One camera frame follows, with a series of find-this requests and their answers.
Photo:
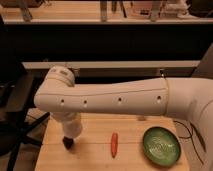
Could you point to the orange carrot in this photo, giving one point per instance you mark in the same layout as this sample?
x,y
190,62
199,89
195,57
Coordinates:
x,y
114,144

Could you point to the black office chair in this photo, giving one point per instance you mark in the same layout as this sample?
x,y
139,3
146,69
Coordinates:
x,y
17,89

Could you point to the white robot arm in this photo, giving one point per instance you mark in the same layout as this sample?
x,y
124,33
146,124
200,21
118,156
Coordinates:
x,y
189,99

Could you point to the green plate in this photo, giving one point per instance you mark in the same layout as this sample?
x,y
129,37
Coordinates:
x,y
161,146

